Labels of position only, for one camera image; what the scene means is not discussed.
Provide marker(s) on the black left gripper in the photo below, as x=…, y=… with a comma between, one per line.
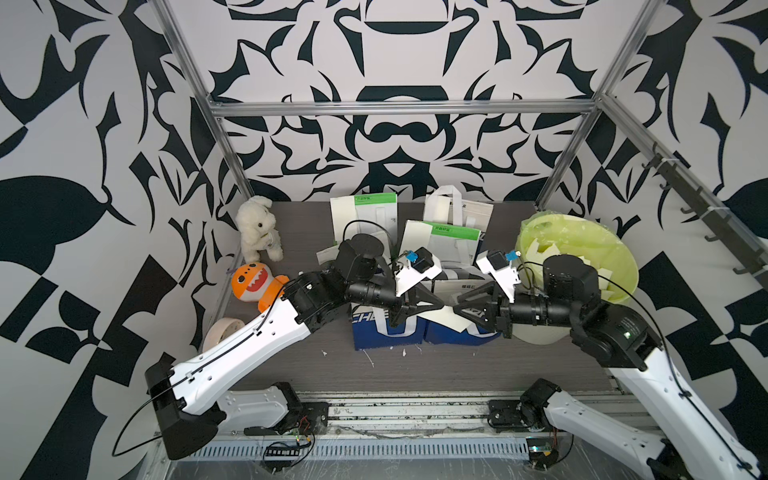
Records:
x=404, y=303

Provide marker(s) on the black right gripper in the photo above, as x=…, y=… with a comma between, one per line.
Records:
x=496, y=304

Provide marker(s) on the white receipt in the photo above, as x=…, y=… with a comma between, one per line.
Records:
x=453, y=321
x=343, y=212

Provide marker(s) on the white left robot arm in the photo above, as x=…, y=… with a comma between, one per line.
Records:
x=186, y=396

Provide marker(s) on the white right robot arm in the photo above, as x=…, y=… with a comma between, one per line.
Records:
x=692, y=444

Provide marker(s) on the green white middle bag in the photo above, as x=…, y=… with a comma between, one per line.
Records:
x=452, y=245

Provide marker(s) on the green white bag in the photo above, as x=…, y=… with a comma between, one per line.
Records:
x=377, y=216
x=452, y=245

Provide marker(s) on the blue white front left bag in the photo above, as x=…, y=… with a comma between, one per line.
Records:
x=372, y=330

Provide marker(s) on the white round trash bin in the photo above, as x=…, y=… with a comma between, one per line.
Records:
x=536, y=335

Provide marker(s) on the green white back left bag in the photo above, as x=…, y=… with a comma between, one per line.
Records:
x=377, y=216

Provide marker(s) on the white blue back right bag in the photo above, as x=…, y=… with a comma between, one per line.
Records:
x=446, y=205

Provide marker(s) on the green plastic bin liner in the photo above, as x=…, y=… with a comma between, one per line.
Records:
x=587, y=240

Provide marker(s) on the torn paper pieces in bin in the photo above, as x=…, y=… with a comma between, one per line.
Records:
x=538, y=252

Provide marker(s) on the orange plush monster toy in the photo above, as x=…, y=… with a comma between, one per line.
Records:
x=255, y=283

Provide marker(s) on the white plush rabbit toy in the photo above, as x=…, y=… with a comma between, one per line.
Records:
x=257, y=227

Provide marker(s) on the white tape roll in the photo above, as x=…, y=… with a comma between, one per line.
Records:
x=221, y=330

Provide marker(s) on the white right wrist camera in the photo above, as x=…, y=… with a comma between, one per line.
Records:
x=499, y=265

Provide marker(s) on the aluminium frame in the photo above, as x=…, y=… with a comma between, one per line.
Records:
x=547, y=102

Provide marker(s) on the black wall hook rail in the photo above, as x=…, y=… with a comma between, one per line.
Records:
x=701, y=203

